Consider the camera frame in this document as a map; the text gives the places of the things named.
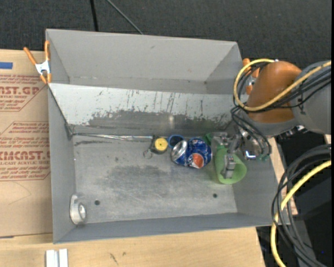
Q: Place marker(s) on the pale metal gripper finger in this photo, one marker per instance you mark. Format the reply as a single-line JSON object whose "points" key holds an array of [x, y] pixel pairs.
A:
{"points": [[230, 164], [220, 140]]}

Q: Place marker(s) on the crushed blue soda can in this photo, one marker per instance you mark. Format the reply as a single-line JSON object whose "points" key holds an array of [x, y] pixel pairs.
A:
{"points": [[193, 154]]}

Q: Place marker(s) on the brown cardboard board red print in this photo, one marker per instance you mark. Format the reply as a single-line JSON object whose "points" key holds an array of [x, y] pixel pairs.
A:
{"points": [[22, 138]]}

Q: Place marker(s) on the grey metal bin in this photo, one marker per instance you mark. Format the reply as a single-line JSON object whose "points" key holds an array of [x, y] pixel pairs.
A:
{"points": [[144, 185]]}

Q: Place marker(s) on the yellow round keyring tag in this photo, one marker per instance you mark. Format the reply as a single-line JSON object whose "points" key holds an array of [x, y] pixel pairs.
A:
{"points": [[160, 145]]}

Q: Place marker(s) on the green plastic cup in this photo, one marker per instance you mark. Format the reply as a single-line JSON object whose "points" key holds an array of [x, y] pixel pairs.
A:
{"points": [[235, 174]]}

